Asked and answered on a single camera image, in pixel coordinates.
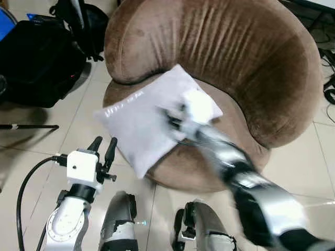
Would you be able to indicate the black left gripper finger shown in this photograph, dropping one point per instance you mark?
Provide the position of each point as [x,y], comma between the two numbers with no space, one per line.
[110,152]
[96,145]

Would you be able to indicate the grey pillow with white lettering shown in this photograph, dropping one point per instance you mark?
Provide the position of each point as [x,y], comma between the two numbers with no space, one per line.
[136,120]

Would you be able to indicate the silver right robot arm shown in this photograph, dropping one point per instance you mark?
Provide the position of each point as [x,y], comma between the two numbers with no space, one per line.
[261,198]

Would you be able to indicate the brown round velvet sofa chair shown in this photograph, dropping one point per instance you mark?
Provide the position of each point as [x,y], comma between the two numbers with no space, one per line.
[251,57]

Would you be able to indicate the silver left robot leg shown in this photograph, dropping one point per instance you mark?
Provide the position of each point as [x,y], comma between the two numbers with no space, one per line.
[118,225]

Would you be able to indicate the silver robot leg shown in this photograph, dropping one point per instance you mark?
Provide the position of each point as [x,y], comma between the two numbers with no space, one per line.
[118,225]
[207,230]

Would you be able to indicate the black suitcase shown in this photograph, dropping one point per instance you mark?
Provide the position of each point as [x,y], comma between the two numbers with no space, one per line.
[36,63]

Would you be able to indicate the silver right robot leg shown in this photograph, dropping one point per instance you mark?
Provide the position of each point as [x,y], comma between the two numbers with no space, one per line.
[207,230]

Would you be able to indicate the black backpack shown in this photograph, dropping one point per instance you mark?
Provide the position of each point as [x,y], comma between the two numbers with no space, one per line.
[86,26]

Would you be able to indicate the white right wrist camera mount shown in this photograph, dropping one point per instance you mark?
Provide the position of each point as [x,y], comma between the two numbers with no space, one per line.
[199,107]

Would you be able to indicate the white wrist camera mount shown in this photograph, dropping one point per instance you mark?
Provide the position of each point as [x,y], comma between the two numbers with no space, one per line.
[84,167]
[199,107]

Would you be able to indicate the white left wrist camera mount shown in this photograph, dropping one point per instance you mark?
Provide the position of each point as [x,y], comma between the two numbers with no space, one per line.
[84,167]

